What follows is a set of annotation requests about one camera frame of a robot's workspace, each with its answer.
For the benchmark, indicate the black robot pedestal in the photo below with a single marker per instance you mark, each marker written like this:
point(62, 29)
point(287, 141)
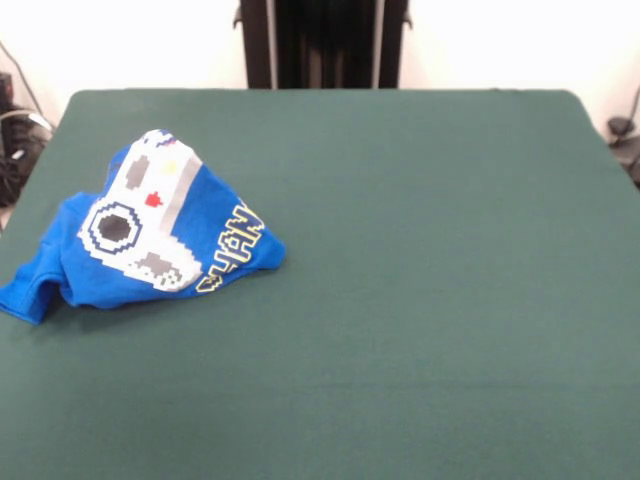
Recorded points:
point(320, 45)

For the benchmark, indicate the dark green table cloth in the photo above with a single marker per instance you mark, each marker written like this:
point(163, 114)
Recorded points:
point(400, 325)

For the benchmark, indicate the blue printed t-shirt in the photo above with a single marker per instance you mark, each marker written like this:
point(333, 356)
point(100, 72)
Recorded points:
point(150, 240)

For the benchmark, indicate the black equipment pile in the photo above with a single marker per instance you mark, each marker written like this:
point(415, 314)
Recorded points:
point(17, 155)

